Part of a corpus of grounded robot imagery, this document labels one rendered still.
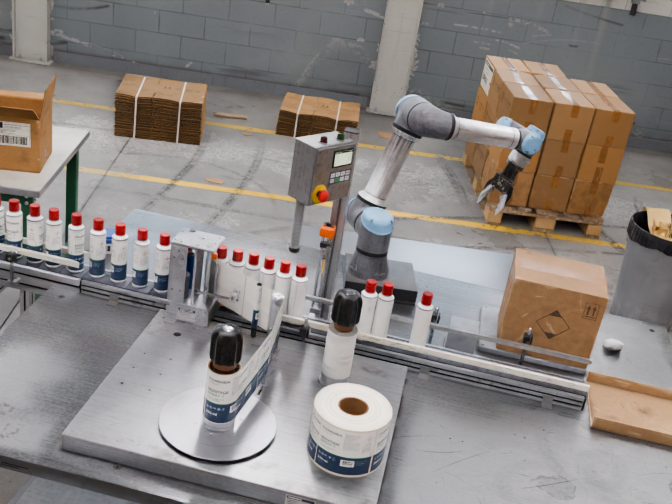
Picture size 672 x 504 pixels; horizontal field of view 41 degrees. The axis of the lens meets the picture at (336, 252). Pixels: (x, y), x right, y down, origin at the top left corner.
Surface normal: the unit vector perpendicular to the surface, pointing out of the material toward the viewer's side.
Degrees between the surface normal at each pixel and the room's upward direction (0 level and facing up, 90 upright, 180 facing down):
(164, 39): 90
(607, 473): 0
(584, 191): 89
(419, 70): 90
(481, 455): 0
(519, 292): 90
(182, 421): 0
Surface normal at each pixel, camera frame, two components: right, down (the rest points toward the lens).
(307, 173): -0.71, 0.21
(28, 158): 0.06, 0.44
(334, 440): -0.38, 0.36
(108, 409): 0.14, -0.89
